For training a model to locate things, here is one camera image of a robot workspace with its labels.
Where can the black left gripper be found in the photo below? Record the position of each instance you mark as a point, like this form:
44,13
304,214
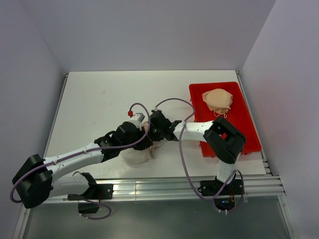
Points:
145,143

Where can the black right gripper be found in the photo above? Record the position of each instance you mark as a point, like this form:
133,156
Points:
151,136

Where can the pink bra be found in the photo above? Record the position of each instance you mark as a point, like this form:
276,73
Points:
147,134

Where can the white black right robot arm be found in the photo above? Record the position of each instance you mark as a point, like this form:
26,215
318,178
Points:
225,140

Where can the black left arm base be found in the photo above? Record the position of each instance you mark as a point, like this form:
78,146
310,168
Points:
91,200

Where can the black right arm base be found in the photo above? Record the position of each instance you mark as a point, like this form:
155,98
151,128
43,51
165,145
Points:
233,193

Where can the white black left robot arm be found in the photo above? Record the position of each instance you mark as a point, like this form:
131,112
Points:
33,183

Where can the beige bra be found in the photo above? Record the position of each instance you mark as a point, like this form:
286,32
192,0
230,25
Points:
218,101

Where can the red plastic tray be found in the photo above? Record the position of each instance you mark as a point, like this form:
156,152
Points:
238,114

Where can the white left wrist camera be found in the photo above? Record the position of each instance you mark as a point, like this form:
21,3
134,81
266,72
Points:
136,119

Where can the aluminium mounting rail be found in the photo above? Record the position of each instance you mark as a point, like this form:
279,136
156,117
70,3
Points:
155,180

